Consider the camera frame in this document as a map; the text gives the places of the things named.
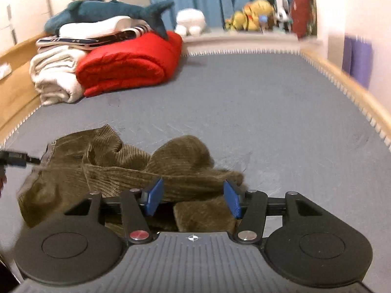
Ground navy striped folded cloth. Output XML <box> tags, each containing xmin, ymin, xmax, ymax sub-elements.
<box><xmin>36</xmin><ymin>24</ymin><xmax>153</xmax><ymax>51</ymax></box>

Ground purple rolled mat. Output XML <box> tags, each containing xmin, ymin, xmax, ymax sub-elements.
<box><xmin>341</xmin><ymin>35</ymin><xmax>373</xmax><ymax>90</ymax></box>

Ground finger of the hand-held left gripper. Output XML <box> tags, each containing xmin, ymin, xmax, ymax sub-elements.
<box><xmin>0</xmin><ymin>149</ymin><xmax>42</xmax><ymax>169</ymax></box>

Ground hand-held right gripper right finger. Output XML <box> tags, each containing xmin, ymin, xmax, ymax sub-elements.
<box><xmin>223</xmin><ymin>180</ymin><xmax>325</xmax><ymax>245</ymax></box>

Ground olive corduroy pants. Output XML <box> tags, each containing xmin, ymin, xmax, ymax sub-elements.
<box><xmin>16</xmin><ymin>125</ymin><xmax>245</xmax><ymax>235</ymax></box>

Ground wooden bed frame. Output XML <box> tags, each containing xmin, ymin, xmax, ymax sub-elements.
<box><xmin>0</xmin><ymin>32</ymin><xmax>391</xmax><ymax>156</ymax></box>

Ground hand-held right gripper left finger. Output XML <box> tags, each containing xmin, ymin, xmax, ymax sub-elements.
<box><xmin>64</xmin><ymin>178</ymin><xmax>164</xmax><ymax>245</ymax></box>

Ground yellow plush toy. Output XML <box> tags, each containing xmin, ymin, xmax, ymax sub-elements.
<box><xmin>225</xmin><ymin>0</ymin><xmax>275</xmax><ymax>31</ymax></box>

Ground white robot figure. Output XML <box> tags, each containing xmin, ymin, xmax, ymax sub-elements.
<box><xmin>273</xmin><ymin>0</ymin><xmax>292</xmax><ymax>32</ymax></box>

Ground white wardrobe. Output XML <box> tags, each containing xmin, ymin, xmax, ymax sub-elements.
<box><xmin>0</xmin><ymin>0</ymin><xmax>51</xmax><ymax>57</ymax></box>

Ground red printed bag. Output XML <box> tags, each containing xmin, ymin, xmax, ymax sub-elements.
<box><xmin>290</xmin><ymin>0</ymin><xmax>316</xmax><ymax>39</ymax></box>

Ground white folded blanket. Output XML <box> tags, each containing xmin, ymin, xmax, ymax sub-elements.
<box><xmin>30</xmin><ymin>45</ymin><xmax>89</xmax><ymax>107</ymax></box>

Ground white window ledge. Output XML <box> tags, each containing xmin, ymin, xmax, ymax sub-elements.
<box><xmin>182</xmin><ymin>26</ymin><xmax>324</xmax><ymax>56</ymax></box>

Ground blue shark plush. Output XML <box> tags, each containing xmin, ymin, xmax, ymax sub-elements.
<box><xmin>44</xmin><ymin>0</ymin><xmax>175</xmax><ymax>40</ymax></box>

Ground red folded blanket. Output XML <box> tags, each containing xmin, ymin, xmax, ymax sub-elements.
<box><xmin>76</xmin><ymin>31</ymin><xmax>184</xmax><ymax>97</ymax></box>

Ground white pillow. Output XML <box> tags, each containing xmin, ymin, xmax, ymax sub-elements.
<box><xmin>59</xmin><ymin>16</ymin><xmax>150</xmax><ymax>39</ymax></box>

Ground white plush toy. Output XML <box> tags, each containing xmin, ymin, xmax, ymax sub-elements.
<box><xmin>175</xmin><ymin>8</ymin><xmax>206</xmax><ymax>36</ymax></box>

